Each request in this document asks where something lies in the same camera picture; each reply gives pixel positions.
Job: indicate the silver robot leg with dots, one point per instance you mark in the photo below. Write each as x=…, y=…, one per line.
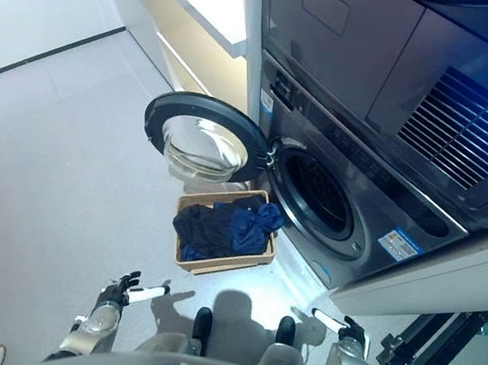
x=287, y=329
x=203, y=323

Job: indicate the blue energy label sticker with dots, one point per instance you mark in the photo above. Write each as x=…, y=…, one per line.
x=267, y=101

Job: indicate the tan woven laundry basket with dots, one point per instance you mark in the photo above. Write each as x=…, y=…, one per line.
x=218, y=263

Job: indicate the small blue garment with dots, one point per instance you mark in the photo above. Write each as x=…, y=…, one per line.
x=189, y=253

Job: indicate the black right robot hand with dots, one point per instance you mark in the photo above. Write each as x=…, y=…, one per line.
x=352, y=332

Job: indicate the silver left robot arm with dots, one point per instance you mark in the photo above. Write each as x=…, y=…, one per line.
x=97, y=321

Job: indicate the colourful info sticker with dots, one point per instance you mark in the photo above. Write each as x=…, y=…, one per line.
x=401, y=242

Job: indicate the silver right robot leg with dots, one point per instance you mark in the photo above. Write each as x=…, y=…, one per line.
x=287, y=329

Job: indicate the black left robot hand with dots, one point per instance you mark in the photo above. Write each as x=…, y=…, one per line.
x=122, y=290

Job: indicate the white counter with shelves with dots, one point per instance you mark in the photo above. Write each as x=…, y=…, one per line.
x=189, y=23

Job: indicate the silver left robot leg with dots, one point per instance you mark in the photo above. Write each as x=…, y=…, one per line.
x=203, y=323

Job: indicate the black garment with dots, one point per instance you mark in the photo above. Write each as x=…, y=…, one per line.
x=205, y=229

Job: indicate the grey front-load washing machine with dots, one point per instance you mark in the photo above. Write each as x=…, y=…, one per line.
x=365, y=173

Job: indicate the white side panel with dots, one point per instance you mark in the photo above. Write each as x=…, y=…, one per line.
x=249, y=55

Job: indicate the large blue garment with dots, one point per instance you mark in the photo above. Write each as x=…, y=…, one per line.
x=251, y=227

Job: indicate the grey dryer with vent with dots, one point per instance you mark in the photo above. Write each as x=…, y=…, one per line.
x=365, y=49

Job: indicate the round washing machine door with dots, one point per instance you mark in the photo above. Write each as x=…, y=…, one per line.
x=199, y=111

